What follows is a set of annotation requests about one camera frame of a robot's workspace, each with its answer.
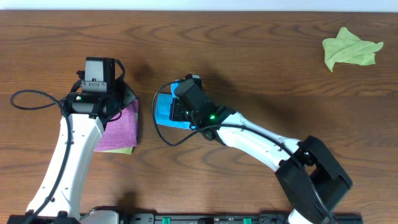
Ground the black cable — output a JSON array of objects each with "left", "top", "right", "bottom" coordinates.
[
  {"left": 9, "top": 58, "right": 126, "bottom": 224},
  {"left": 151, "top": 80, "right": 336, "bottom": 223}
]

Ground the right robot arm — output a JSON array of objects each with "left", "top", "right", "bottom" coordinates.
[{"left": 170, "top": 98, "right": 353, "bottom": 223}]

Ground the crumpled green cloth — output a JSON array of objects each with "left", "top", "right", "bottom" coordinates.
[{"left": 322, "top": 27, "right": 384, "bottom": 72}]

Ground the blue microfiber cloth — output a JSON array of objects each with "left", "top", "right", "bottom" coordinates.
[{"left": 155, "top": 83, "right": 190, "bottom": 129}]

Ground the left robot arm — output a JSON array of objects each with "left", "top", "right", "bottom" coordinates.
[{"left": 8, "top": 81, "right": 135, "bottom": 223}]

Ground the left black cable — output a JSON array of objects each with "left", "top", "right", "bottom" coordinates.
[{"left": 9, "top": 58, "right": 126, "bottom": 224}]

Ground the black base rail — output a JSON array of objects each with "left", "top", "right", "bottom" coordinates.
[{"left": 119, "top": 212, "right": 364, "bottom": 224}]

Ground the right black cable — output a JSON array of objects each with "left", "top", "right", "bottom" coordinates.
[{"left": 151, "top": 80, "right": 336, "bottom": 223}]

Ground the folded green cloth under purple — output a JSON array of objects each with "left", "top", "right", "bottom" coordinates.
[{"left": 102, "top": 112, "right": 138, "bottom": 155}]

